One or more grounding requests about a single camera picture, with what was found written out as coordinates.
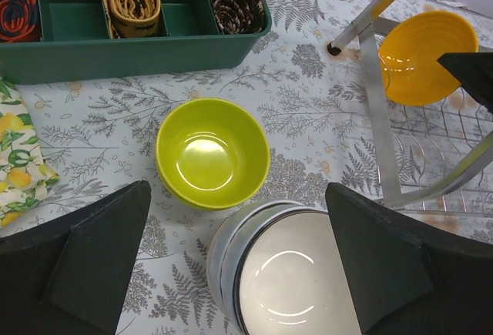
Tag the steel two-tier dish rack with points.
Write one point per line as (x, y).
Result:
(432, 160)

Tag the yellow black rolled tie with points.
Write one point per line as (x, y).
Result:
(129, 19)

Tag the lemon print cloth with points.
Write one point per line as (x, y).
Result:
(26, 178)

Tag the green compartment tray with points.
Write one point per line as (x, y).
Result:
(66, 40)

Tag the red black rolled tie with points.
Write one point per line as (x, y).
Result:
(20, 21)

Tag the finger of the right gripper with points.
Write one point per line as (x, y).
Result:
(474, 70)

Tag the yellow orange bowl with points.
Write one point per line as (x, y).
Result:
(409, 57)

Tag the brown rolled tie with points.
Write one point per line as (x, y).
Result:
(234, 17)

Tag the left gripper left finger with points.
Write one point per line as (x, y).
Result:
(71, 274)

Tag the teal bowl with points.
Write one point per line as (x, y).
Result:
(273, 267)

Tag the lime green bowl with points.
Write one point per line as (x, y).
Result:
(212, 131)
(198, 185)

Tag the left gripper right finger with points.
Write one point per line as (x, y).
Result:
(405, 276)

